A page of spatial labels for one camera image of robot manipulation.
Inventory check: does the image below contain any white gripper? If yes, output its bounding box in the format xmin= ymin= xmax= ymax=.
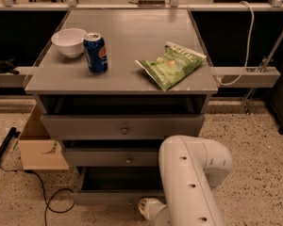
xmin=138 ymin=198 xmax=166 ymax=221

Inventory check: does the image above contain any grey bottom drawer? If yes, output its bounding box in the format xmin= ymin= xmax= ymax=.
xmin=72 ymin=167 xmax=165 ymax=205

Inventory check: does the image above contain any grey drawer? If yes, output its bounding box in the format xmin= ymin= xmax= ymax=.
xmin=41 ymin=115 xmax=204 ymax=140
xmin=72 ymin=167 xmax=165 ymax=205
xmin=63 ymin=148 xmax=158 ymax=167

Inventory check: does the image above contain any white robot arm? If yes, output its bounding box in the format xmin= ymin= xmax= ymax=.
xmin=139 ymin=136 xmax=232 ymax=226

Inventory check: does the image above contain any grey middle drawer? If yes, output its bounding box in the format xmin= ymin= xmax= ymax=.
xmin=63 ymin=148 xmax=158 ymax=167

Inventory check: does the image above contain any grey top drawer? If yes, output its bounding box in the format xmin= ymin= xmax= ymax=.
xmin=41 ymin=115 xmax=204 ymax=140

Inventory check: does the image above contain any grey wooden drawer cabinet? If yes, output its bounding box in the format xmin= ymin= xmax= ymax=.
xmin=24 ymin=8 xmax=219 ymax=174

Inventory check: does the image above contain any cardboard box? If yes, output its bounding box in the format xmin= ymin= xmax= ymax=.
xmin=17 ymin=105 xmax=69 ymax=170

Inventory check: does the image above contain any green chip bag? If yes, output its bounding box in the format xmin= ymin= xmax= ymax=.
xmin=136 ymin=41 xmax=207 ymax=91

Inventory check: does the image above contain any black bar on floor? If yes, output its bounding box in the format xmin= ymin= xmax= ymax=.
xmin=0 ymin=127 xmax=17 ymax=159

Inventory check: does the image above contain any blue pepsi soda can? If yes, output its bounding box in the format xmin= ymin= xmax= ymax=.
xmin=83 ymin=32 xmax=108 ymax=74

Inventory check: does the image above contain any white ceramic bowl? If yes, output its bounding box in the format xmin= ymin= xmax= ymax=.
xmin=51 ymin=28 xmax=87 ymax=57

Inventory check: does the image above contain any white hanging cable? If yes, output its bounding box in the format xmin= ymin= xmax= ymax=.
xmin=215 ymin=0 xmax=256 ymax=87

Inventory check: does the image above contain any black object on rail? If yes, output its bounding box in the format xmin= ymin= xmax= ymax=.
xmin=0 ymin=59 xmax=20 ymax=74

